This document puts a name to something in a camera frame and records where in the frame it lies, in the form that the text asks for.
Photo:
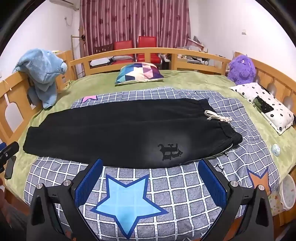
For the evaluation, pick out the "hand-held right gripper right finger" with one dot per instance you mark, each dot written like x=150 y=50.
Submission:
x=211 y=184

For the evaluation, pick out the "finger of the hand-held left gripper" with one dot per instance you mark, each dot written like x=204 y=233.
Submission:
x=10 y=167
x=10 y=149

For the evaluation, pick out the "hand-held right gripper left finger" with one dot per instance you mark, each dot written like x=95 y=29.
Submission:
x=89 y=184

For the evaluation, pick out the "black pants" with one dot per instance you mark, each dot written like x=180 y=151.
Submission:
x=104 y=134

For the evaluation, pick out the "grey checked star blanket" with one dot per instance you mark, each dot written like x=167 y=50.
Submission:
x=173 y=197

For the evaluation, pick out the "small round toy ball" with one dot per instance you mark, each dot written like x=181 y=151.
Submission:
x=276 y=150

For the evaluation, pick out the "white basket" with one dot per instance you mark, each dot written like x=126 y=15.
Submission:
x=288 y=192

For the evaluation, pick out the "dark green cloth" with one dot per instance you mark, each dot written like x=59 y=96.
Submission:
x=263 y=105

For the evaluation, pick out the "white flower print pillow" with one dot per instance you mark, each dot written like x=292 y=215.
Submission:
x=277 y=113

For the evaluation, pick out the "green bed sheet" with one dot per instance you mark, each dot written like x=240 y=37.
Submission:
x=189 y=80

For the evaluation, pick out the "purple plush toy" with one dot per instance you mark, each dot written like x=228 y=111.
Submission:
x=241 y=69

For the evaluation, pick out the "geometric patterned pillow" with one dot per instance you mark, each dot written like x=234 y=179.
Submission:
x=138 y=73

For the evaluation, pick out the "wooden coat rack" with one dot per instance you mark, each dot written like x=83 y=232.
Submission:
x=81 y=46

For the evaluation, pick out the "dark wooden chair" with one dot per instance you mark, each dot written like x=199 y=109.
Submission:
x=103 y=49

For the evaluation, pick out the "pile of household clutter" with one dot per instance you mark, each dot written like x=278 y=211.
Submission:
x=195 y=46

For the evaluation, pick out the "red chair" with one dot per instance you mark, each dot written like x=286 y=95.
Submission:
x=123 y=47
x=148 y=44

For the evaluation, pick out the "white air conditioner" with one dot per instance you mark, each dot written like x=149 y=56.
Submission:
x=69 y=4

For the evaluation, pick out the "red striped curtain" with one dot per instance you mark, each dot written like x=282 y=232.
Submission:
x=138 y=18

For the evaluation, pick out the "wooden bed frame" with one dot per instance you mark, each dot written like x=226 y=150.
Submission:
x=143 y=51

